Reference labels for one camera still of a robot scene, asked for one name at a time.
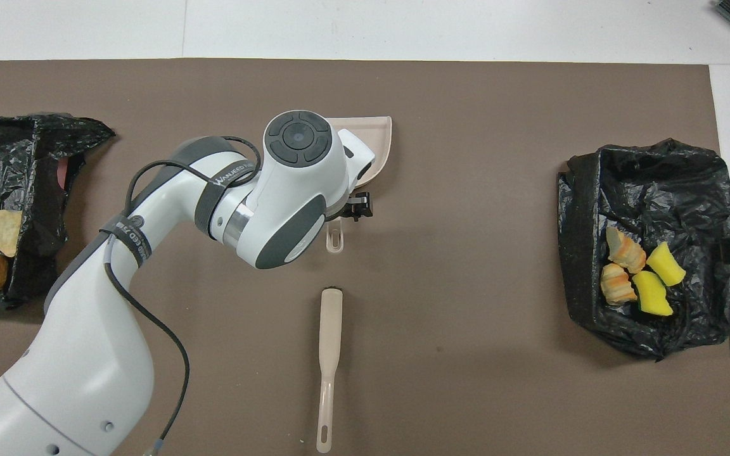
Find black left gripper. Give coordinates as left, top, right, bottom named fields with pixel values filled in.
left=326, top=191, right=373, bottom=222

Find beige plastic dustpan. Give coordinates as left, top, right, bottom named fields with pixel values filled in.
left=326, top=116, right=394, bottom=255

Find small yellow green sponge piece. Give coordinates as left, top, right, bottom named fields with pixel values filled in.
left=646, top=242, right=687, bottom=287

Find large yellow green sponge piece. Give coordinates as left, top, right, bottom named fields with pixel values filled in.
left=631, top=271, right=674, bottom=316

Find orange striped croissant piece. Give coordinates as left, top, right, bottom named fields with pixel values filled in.
left=605, top=227, right=648, bottom=274

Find beige hand brush black bristles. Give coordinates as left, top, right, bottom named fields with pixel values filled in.
left=316, top=287, right=344, bottom=454

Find pale ridged bread piece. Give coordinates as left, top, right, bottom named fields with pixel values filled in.
left=599, top=263, right=637, bottom=307

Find pale beige bread chunk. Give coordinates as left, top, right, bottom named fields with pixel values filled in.
left=0, top=210, right=23, bottom=258

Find black bag lined bin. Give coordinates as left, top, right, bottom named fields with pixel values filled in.
left=0, top=113, right=116, bottom=311
left=555, top=138, right=730, bottom=362

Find pink plastic bin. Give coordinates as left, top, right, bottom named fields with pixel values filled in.
left=56, top=158, right=78, bottom=191

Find brown paper table mat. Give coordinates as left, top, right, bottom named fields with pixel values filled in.
left=0, top=58, right=730, bottom=456

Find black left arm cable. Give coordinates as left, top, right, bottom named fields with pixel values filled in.
left=104, top=136, right=263, bottom=456

